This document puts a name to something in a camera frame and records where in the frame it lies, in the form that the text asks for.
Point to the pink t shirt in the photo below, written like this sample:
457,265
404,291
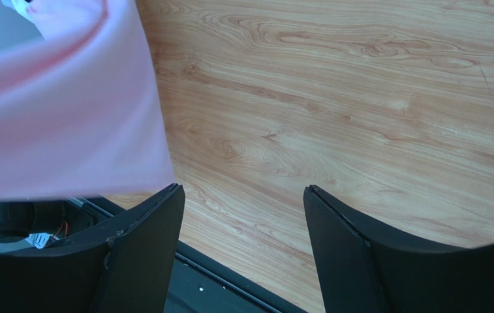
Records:
80,113

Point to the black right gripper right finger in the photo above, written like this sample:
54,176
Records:
365,265

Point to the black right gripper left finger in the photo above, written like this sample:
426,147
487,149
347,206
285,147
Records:
117,263

